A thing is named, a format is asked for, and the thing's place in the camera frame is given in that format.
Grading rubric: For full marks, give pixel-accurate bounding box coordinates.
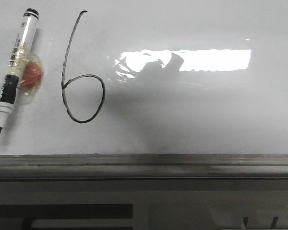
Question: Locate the white glossy whiteboard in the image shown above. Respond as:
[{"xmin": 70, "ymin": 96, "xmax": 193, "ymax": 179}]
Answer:
[{"xmin": 0, "ymin": 0, "xmax": 288, "ymax": 155}]

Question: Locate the black and white whiteboard marker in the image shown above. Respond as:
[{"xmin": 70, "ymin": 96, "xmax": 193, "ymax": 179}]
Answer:
[{"xmin": 0, "ymin": 8, "xmax": 39, "ymax": 134}]

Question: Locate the grey aluminium whiteboard tray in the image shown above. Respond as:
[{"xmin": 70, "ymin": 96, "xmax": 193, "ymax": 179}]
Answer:
[{"xmin": 0, "ymin": 153, "xmax": 288, "ymax": 181}]

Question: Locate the red round magnet with tape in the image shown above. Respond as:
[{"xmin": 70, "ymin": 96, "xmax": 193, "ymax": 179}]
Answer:
[{"xmin": 17, "ymin": 53, "xmax": 44, "ymax": 104}]

